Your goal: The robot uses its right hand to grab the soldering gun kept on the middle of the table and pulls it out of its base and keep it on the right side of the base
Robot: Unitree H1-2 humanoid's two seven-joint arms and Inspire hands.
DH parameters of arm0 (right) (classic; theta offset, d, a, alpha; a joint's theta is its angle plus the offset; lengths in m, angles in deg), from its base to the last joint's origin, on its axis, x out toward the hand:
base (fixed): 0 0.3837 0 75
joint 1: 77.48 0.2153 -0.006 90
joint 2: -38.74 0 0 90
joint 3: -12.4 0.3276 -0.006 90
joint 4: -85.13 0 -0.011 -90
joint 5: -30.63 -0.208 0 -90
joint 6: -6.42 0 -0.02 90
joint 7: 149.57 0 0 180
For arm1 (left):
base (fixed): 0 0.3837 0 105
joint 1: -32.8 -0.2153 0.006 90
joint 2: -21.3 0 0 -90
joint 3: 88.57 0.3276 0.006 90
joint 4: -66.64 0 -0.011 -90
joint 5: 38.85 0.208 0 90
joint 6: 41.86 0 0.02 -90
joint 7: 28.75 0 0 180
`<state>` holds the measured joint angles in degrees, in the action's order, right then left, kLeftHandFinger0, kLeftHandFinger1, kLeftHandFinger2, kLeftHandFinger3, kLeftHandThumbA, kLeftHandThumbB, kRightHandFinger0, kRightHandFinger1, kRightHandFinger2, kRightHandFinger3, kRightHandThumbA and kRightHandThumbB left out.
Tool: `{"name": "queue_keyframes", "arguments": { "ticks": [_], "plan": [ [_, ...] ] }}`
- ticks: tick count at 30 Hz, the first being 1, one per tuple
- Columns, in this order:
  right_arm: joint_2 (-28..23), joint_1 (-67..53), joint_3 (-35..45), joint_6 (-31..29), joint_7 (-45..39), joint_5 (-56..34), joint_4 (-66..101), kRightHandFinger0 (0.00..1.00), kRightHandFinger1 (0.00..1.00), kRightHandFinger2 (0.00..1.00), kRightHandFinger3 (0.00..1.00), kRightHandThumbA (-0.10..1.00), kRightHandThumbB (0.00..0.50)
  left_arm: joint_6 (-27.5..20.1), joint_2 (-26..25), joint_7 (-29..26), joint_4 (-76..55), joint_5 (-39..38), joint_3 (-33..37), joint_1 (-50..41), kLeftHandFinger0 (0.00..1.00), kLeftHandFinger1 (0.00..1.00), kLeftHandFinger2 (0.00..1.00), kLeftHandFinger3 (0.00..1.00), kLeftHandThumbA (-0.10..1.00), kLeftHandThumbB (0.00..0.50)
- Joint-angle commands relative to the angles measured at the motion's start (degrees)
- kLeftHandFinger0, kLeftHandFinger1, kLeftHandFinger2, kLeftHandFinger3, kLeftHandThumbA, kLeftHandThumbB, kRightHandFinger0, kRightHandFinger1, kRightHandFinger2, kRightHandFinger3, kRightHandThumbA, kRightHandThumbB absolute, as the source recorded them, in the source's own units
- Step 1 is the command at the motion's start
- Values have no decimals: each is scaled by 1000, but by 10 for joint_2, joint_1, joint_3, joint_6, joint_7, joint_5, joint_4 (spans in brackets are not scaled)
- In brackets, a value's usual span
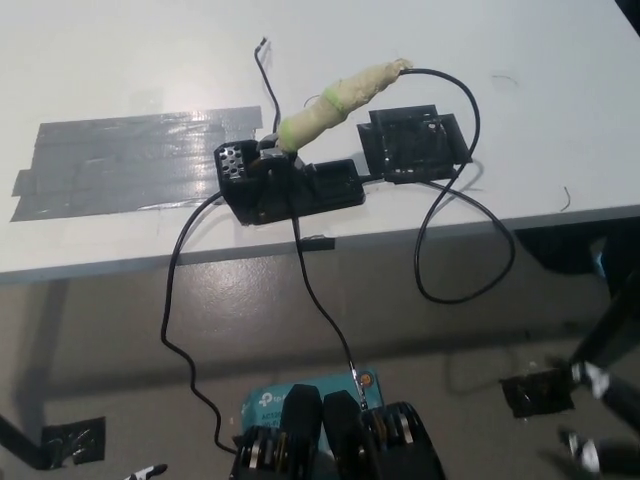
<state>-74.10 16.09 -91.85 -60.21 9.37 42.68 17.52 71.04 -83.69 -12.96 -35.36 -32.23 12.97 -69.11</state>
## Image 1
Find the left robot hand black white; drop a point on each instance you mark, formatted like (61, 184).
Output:
(145, 471)

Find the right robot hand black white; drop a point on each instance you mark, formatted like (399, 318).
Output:
(591, 381)

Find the robot torso black blocks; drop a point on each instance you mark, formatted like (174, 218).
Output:
(345, 435)

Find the black soldering iron base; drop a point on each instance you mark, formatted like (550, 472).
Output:
(330, 185)

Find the black floor tape patch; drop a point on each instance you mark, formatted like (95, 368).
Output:
(535, 395)
(75, 440)

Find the black bulky object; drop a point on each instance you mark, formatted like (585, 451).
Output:
(560, 250)

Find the teal tp-link box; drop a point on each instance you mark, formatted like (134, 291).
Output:
(265, 400)

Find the small black tape strip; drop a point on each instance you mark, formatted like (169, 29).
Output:
(320, 245)

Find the black plastic fixture block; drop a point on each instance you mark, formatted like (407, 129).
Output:
(410, 145)

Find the black frame leg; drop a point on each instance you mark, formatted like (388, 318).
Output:
(20, 440)
(610, 320)

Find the grey duct tape patch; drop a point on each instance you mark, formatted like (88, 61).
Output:
(125, 155)

